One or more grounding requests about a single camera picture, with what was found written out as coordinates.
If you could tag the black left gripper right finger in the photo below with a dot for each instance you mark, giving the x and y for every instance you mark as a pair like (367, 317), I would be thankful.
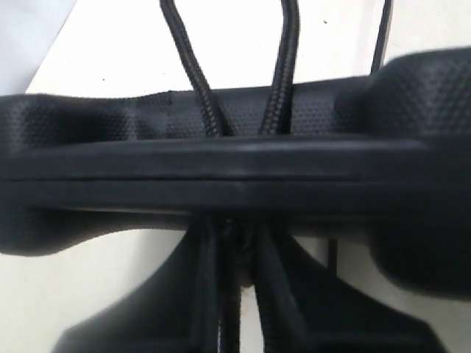
(401, 286)

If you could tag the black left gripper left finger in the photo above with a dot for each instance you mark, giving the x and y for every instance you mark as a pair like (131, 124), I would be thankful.
(185, 306)

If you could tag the black plastic carrying case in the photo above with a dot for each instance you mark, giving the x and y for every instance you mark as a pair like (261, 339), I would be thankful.
(389, 153)

